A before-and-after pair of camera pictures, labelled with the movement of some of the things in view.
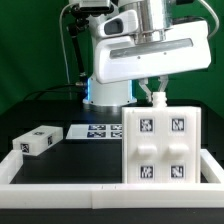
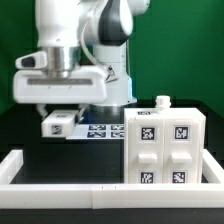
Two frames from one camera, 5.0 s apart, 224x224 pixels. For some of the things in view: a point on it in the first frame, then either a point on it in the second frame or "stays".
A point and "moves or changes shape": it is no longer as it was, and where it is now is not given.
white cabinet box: [161, 144] moves or changes shape
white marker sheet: [95, 131] stays
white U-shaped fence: [208, 194] stays
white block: [179, 145] moves or changes shape
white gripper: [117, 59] to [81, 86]
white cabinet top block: [39, 140] to [59, 124]
